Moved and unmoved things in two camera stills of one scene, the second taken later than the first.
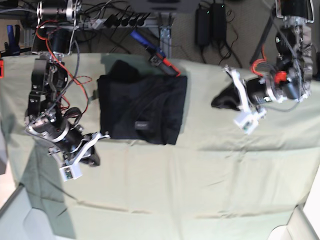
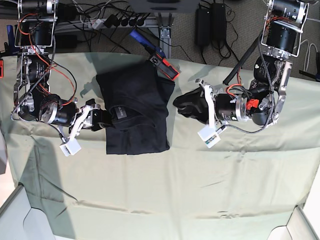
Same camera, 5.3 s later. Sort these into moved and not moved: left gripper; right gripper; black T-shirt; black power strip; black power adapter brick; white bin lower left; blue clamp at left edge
Moved: left gripper; right gripper; black T-shirt
Not moved: white bin lower left; black power adapter brick; black power strip; blue clamp at left edge
